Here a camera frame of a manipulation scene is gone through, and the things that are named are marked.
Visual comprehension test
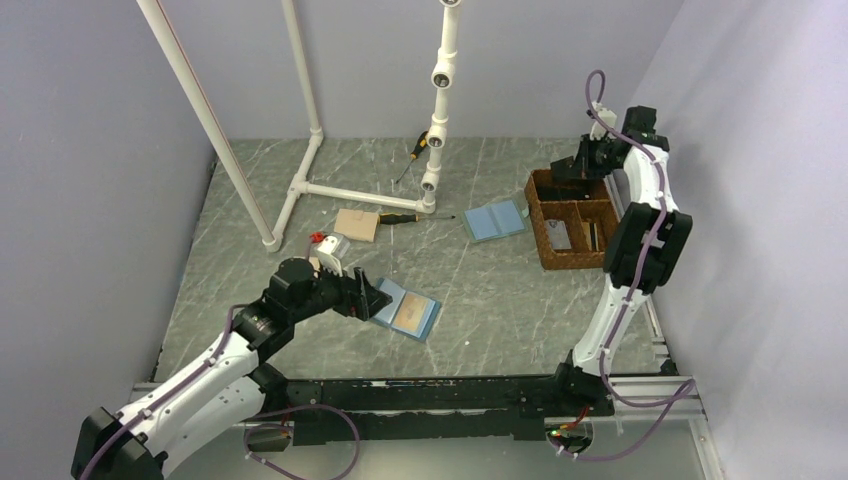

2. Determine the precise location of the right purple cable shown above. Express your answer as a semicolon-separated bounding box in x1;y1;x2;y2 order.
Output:
544;69;697;463

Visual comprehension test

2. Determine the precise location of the purple cable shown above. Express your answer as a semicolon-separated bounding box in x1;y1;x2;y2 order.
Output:
544;69;697;463
78;304;361;480

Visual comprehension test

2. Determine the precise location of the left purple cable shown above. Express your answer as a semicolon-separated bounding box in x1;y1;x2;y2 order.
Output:
78;304;361;480

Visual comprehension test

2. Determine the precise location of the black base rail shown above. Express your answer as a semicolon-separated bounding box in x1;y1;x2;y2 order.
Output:
249;374;615;446

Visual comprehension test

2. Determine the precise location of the teal blue card holder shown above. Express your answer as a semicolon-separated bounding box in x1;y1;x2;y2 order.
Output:
370;278;442;342

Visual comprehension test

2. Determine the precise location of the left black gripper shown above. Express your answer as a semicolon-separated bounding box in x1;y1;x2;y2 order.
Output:
290;256;391;324

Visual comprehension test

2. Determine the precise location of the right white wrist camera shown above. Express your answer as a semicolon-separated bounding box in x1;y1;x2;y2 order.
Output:
588;101;617;141

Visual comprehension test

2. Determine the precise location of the aluminium frame rail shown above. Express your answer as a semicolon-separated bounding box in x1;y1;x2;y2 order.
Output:
105;178;727;480

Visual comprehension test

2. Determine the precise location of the grey card in basket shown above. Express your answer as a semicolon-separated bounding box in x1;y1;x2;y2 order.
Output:
544;219;572;251

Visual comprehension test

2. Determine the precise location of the black yellow screwdriver near pipe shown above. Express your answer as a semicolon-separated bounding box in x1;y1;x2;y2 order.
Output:
378;213;457;226

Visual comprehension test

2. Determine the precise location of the tan card holder upper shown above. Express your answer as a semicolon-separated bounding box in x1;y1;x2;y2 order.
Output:
334;209;380;243

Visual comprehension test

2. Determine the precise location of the black yellow screwdriver far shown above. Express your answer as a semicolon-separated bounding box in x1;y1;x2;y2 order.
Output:
393;131;428;184

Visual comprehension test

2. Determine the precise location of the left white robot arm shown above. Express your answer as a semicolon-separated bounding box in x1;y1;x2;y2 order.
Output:
71;258;392;479

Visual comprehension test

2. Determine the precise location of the open green card holder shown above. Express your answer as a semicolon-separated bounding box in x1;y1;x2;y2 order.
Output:
459;199;529;243

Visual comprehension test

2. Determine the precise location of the white PVC pipe frame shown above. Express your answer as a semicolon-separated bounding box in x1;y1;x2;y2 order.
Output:
136;0;464;254

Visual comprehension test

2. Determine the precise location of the brown wicker basket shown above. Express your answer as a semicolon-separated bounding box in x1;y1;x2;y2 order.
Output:
524;169;618;271

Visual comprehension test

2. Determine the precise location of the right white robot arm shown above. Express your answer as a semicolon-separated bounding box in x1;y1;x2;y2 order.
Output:
550;102;693;415

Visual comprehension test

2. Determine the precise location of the black card in basket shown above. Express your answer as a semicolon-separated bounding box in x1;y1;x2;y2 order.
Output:
536;186;591;202

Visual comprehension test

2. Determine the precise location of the tan gold credit card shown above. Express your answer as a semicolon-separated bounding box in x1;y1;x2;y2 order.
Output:
393;292;430;334

